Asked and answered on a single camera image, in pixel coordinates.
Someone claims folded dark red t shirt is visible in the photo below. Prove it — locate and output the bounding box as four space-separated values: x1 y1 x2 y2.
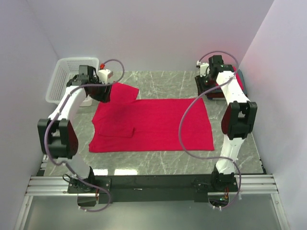
206 92 225 100

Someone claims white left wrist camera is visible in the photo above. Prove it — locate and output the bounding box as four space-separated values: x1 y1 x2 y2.
97 63 113 84

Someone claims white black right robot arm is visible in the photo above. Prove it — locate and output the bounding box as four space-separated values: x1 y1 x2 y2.
195 55 258 191

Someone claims white plastic basket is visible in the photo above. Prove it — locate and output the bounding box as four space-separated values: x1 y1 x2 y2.
45 57 99 105

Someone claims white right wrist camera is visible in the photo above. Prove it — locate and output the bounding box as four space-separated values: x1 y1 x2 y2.
196 60 210 77

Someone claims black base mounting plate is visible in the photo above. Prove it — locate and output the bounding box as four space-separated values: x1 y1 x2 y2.
67 174 238 204

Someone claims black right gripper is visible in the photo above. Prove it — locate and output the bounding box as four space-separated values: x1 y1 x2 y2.
194 73 216 97

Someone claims pink-red t shirt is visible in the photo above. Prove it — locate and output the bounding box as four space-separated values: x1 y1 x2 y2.
89 83 214 153

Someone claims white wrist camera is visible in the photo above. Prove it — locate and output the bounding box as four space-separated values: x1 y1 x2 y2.
97 63 113 84
196 60 210 77

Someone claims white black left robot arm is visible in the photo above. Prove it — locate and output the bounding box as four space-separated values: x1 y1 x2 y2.
37 65 113 193

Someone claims aluminium frame rail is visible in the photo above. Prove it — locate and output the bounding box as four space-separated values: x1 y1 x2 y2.
25 174 279 196

